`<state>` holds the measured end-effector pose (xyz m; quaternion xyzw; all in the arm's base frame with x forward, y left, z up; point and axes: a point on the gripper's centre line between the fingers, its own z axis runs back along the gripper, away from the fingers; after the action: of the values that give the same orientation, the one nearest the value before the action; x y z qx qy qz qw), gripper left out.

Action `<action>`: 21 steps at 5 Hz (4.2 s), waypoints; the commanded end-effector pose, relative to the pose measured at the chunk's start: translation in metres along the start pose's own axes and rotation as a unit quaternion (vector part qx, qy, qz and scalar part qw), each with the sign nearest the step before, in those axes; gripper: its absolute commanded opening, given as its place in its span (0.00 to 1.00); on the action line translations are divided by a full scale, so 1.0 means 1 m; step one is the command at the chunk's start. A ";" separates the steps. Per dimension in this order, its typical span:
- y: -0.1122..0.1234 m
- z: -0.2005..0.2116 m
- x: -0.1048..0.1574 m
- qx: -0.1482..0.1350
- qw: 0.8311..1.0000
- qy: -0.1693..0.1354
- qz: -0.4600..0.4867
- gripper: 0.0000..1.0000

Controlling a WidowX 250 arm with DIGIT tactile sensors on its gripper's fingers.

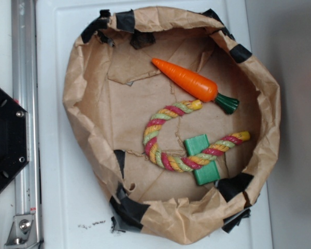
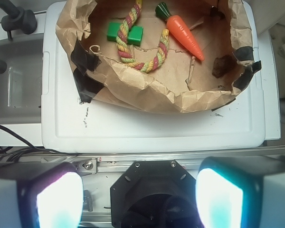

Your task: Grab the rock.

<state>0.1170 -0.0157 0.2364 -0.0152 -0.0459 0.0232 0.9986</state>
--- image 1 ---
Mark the dark rough rock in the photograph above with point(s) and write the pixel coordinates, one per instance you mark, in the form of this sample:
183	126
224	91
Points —
141	40

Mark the brown paper bag bin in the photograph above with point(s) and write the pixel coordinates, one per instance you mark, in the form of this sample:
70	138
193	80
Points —
111	90

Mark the orange plastic toy carrot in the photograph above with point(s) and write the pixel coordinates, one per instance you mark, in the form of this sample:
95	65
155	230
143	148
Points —
196	85

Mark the green rectangular block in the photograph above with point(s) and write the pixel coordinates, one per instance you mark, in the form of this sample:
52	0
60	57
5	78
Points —
209	173

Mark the multicoloured twisted rope toy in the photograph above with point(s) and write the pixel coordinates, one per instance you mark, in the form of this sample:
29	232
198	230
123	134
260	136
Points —
189	163

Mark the aluminium extrusion rail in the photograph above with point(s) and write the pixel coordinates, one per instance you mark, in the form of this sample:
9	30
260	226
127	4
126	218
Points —
24	82

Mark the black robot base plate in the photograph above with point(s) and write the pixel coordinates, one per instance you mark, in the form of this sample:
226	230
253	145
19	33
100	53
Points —
13	139

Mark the metal corner bracket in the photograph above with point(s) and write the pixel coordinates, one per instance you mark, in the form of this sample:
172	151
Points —
24	232

